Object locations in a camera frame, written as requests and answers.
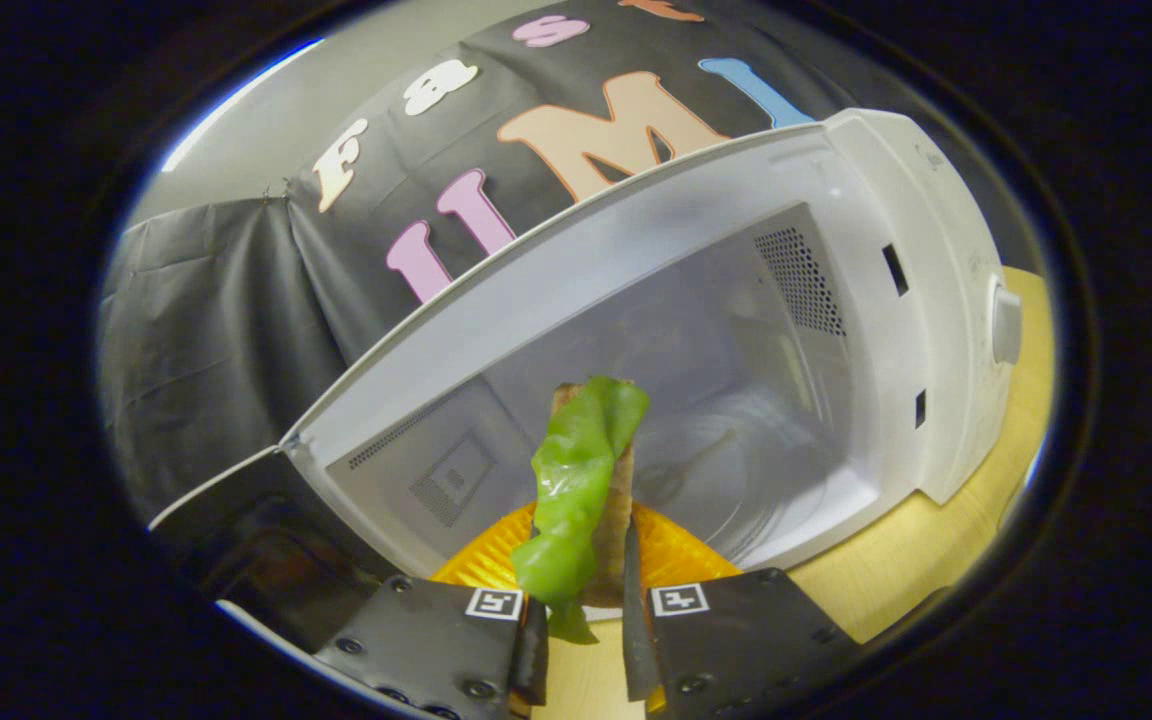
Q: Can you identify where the white microwave oven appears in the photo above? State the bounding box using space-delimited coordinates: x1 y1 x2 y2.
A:
148 108 1025 661

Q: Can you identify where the bread slice with green lettuce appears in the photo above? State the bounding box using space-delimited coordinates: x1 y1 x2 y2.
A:
511 375 652 643

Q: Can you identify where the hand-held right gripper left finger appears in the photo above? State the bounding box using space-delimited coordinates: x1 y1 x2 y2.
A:
314 500 549 720

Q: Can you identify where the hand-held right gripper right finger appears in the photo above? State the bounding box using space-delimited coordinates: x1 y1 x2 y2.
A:
621 500 862 719

